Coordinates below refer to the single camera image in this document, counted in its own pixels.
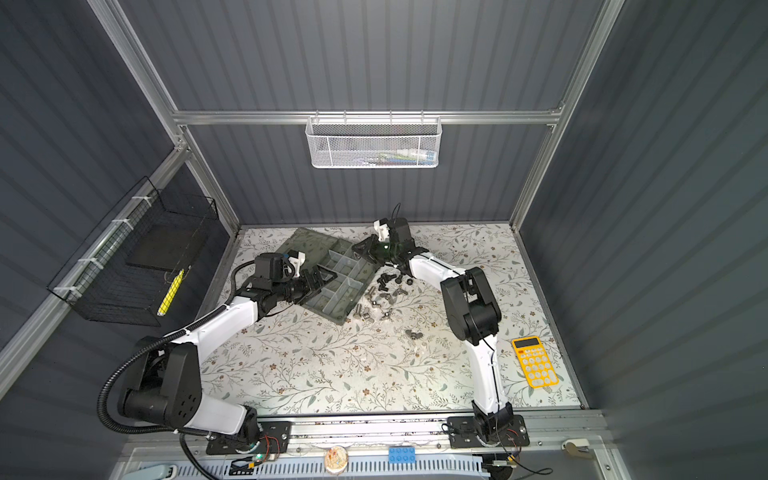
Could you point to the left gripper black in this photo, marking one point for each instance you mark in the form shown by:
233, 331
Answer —
318, 282

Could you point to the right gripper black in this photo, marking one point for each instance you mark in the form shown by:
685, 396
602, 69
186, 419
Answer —
373, 244

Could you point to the green compartment organizer box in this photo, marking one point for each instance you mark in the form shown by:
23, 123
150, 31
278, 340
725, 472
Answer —
353, 275

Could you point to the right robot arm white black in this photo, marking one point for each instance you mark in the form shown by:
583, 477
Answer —
471, 308

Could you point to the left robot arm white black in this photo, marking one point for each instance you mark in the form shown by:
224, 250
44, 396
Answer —
159, 388

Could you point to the dark screws pair apart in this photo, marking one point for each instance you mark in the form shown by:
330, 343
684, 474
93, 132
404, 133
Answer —
413, 335

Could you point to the markers in white basket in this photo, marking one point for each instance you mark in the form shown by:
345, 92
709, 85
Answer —
400, 158

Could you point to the yellow marker in black basket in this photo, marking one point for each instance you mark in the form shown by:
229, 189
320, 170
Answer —
170, 294

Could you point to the blue toy brick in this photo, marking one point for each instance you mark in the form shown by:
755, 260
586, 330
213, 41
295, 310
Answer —
402, 455

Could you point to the yellow calculator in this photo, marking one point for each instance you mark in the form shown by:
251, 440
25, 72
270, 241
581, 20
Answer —
536, 365

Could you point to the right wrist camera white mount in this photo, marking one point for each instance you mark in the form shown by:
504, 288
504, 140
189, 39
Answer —
382, 229

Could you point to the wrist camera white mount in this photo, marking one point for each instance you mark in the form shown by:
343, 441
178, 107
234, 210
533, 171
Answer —
382, 229
296, 259

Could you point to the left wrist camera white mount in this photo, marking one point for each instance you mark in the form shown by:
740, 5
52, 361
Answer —
296, 259

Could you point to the white wire mesh basket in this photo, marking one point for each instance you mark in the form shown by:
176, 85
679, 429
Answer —
335, 145

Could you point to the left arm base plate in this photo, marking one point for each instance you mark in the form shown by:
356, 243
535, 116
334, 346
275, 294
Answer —
270, 438

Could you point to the black wire mesh basket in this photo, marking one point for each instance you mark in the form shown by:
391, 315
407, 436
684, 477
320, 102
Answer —
124, 274

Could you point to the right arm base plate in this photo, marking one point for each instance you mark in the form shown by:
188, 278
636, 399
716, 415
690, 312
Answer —
467, 432

